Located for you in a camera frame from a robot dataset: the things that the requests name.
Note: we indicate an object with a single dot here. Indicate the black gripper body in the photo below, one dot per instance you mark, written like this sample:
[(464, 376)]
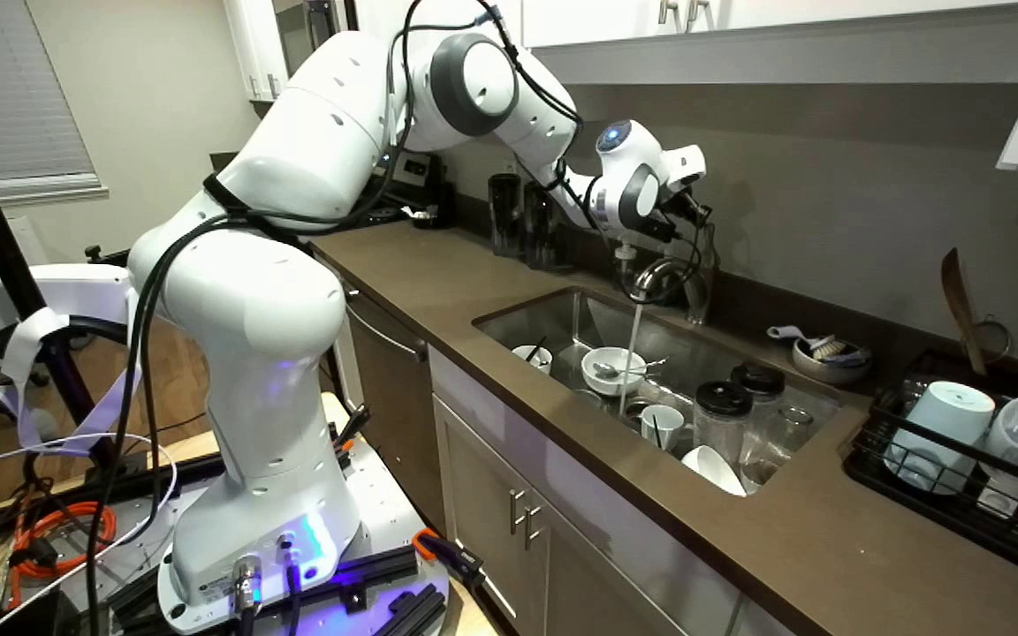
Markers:
[(675, 212)]

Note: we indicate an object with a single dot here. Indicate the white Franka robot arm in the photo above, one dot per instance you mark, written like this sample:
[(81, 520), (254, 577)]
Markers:
[(262, 320)]

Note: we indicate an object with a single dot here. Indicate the steel kitchen faucet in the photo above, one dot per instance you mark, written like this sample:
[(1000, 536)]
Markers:
[(665, 283)]

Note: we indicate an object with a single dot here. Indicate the green soap pump dispenser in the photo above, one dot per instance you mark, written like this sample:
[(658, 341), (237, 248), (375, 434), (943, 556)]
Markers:
[(624, 267)]

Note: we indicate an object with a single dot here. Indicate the black countertop appliance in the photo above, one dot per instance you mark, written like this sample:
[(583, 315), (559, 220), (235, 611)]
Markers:
[(505, 212), (538, 231)]

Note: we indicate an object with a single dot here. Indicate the white blue dish brush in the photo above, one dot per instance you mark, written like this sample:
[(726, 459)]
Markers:
[(810, 341)]

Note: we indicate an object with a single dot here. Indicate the stainless steel sink basin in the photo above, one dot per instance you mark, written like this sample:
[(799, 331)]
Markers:
[(546, 320)]

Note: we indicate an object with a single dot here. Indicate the clear jar black lid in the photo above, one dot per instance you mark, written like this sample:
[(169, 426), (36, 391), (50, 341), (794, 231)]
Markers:
[(759, 379), (723, 397)]

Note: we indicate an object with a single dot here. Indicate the white bowl with spoon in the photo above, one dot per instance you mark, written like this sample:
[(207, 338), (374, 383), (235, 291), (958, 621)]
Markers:
[(618, 376)]

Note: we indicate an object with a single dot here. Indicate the metal spoon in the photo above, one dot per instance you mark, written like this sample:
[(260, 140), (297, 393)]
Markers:
[(606, 372)]

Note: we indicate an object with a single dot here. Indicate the white brush holder dish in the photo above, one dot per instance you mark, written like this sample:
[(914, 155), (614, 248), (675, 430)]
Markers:
[(831, 364)]

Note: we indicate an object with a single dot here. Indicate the small white bowl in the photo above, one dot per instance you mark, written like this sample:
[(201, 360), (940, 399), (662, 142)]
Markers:
[(537, 357)]

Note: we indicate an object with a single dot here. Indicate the white cabinet above sink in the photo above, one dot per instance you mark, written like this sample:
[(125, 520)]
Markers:
[(829, 47)]

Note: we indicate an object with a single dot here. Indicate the white mug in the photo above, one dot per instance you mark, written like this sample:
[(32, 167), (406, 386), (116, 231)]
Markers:
[(662, 426)]

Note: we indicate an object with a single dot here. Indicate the clear glass jar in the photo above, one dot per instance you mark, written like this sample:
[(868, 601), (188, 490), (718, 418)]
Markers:
[(785, 430)]

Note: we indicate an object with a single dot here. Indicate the white shallow bowl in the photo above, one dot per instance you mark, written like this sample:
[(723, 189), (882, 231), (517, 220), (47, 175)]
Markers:
[(713, 466)]

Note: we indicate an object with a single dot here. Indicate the wooden spatula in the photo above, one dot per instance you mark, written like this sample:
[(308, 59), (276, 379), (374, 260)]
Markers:
[(958, 306)]

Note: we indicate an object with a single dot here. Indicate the light blue cup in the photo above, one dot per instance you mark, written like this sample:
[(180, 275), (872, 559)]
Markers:
[(944, 426)]

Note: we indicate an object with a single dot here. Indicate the stainless dishwasher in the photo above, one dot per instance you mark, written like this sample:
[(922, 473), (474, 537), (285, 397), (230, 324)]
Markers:
[(399, 399)]

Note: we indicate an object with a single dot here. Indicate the grey robot mounting table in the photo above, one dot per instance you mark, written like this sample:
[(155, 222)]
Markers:
[(399, 499)]

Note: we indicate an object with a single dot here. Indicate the orange black clamp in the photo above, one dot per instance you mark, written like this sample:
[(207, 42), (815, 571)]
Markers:
[(434, 545)]

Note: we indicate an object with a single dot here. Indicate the built-in microwave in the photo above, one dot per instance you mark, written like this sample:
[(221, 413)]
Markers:
[(297, 18)]

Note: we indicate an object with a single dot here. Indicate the white plastic frame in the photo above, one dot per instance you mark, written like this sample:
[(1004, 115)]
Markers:
[(74, 283)]

